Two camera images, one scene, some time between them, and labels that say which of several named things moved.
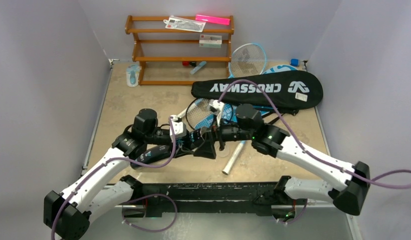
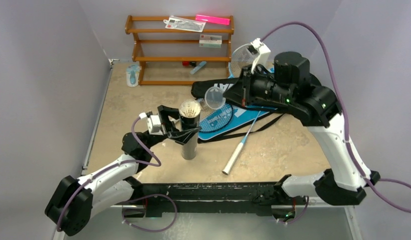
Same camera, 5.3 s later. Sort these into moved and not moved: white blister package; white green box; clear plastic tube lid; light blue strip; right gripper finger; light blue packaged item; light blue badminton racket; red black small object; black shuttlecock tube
Moved: black shuttlecock tube; clear plastic tube lid; right gripper finger
Not moved: white green box; light blue badminton racket; light blue packaged item; light blue strip; red black small object; white blister package
